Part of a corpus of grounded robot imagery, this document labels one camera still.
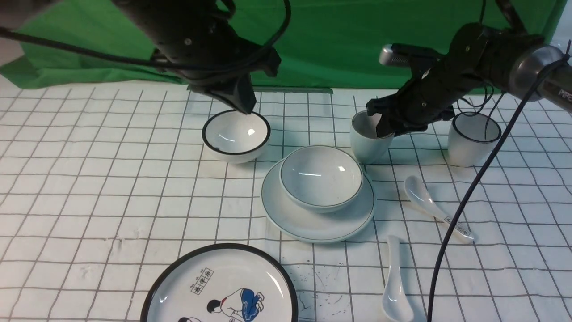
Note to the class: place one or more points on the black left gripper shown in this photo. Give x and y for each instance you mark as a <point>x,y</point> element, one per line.
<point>224,70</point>

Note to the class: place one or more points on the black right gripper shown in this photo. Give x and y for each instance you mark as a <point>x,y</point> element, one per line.
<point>426,98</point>

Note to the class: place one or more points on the pale green-rimmed cup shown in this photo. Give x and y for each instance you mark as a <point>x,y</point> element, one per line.
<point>365,145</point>

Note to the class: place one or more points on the plain white ceramic spoon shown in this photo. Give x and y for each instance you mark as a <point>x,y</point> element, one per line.
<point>395,304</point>

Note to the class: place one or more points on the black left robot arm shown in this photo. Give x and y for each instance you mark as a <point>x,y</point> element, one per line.
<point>165,23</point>

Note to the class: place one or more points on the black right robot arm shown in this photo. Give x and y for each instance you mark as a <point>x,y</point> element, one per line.
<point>519,64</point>

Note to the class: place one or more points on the white black-rimmed bowl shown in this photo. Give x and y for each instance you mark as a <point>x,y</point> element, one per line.
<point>236,138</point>

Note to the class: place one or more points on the white spoon with label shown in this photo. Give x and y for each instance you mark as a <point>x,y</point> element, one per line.
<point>418,195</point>

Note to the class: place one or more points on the pale green-rimmed bowl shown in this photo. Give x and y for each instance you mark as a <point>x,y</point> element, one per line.
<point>321,178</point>

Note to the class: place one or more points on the white black-rimmed cup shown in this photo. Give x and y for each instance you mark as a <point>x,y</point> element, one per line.
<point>472,136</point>

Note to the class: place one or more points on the green backdrop cloth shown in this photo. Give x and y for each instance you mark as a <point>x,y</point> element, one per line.
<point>328,44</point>

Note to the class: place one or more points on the pale green-rimmed plate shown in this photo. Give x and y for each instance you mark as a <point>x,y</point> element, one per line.
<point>313,227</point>

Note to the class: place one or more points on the white grid tablecloth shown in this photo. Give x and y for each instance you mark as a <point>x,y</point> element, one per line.
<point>101,188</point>

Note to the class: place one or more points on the black-rimmed illustrated plate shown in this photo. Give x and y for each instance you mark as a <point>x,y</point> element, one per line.
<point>224,282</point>

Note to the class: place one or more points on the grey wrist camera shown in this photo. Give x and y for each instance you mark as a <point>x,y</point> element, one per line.
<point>401,55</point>

